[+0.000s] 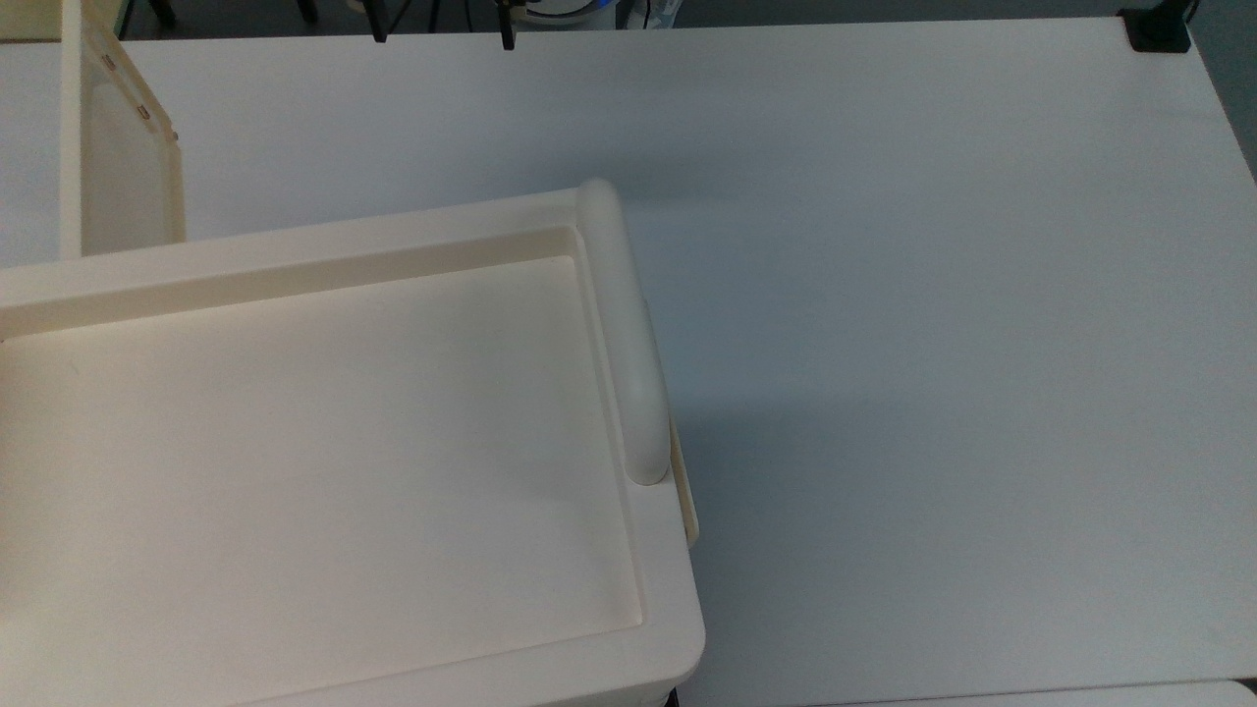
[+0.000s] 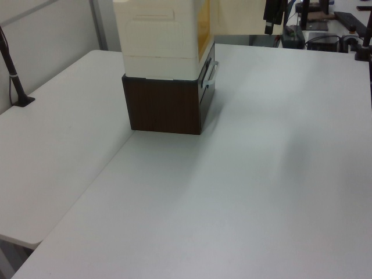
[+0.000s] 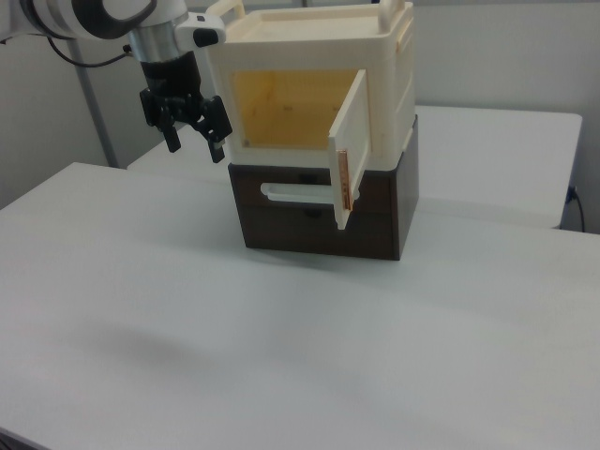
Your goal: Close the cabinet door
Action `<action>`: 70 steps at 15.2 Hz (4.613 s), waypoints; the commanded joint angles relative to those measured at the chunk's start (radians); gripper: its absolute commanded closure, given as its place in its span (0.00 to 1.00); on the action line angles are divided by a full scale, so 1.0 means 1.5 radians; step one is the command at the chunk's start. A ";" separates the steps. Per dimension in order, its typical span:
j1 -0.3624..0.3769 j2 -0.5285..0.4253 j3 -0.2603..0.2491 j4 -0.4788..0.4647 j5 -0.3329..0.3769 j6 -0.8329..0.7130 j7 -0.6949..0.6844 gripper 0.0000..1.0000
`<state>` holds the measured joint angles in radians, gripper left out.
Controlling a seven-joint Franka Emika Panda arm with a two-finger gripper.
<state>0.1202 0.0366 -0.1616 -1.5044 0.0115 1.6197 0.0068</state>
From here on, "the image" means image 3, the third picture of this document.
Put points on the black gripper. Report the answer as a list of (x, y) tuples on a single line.
[(169, 77)]

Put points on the cream cabinet door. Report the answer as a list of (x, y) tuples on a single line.
[(351, 140)]

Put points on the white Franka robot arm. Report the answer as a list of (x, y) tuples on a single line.
[(70, 16)]

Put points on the dark brown wooden drawer box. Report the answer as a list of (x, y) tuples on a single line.
[(375, 211)]

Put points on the cream plastic cabinet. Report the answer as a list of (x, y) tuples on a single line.
[(300, 84)]

